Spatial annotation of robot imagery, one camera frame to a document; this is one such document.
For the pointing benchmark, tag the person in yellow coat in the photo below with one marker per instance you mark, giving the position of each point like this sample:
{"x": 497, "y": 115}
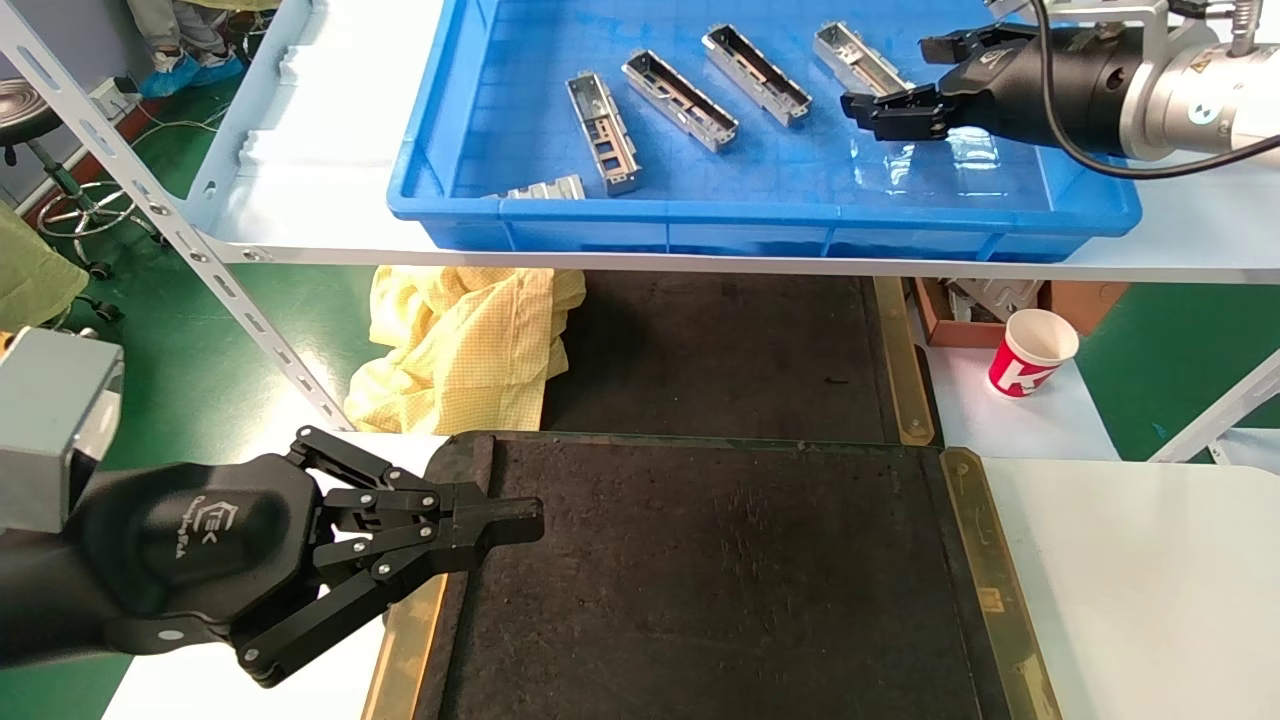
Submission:
{"x": 35, "y": 275}

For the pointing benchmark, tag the person with blue shoe covers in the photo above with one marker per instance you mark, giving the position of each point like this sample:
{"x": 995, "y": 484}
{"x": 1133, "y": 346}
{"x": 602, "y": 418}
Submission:
{"x": 185, "y": 72}

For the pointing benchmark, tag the white power strip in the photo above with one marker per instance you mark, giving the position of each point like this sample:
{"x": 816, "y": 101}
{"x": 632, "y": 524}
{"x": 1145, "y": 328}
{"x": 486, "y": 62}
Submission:
{"x": 110, "y": 95}

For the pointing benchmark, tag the red white paper cup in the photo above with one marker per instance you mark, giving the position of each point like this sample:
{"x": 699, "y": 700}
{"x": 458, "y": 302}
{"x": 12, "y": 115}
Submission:
{"x": 1030, "y": 360}

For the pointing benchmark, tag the yellow crumpled cloth garment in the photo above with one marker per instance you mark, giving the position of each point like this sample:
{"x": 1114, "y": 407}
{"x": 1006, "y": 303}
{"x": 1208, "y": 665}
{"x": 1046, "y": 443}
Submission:
{"x": 460, "y": 340}

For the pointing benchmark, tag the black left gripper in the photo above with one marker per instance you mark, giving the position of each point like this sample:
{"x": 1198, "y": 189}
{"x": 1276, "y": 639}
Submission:
{"x": 180, "y": 540}

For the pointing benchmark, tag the white metal shelf rack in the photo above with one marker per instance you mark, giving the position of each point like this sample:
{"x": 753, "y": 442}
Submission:
{"x": 330, "y": 215}

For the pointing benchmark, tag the brown cardboard box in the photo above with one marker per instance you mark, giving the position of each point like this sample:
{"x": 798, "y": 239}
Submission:
{"x": 1080, "y": 300}

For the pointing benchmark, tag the chrome wheeled stool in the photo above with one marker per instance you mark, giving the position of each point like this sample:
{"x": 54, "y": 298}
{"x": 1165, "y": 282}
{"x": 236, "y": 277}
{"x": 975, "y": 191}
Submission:
{"x": 25, "y": 105}

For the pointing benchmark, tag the silver metal housing part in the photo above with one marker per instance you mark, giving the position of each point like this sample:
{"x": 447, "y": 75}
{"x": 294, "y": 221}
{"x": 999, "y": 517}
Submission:
{"x": 603, "y": 135}
{"x": 757, "y": 75}
{"x": 545, "y": 188}
{"x": 680, "y": 100}
{"x": 860, "y": 55}

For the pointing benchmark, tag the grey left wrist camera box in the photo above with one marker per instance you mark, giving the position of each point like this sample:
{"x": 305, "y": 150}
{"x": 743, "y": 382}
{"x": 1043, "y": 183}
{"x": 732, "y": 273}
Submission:
{"x": 50, "y": 420}

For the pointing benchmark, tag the blue plastic bin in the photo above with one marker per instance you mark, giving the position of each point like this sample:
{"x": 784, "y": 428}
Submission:
{"x": 760, "y": 200}

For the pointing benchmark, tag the black felt tray brass edges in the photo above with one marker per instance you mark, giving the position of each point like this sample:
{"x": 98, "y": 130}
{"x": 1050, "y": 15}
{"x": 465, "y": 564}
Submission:
{"x": 720, "y": 580}
{"x": 720, "y": 350}

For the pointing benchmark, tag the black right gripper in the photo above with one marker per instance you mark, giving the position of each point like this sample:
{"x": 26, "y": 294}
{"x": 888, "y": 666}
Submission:
{"x": 1080, "y": 95}

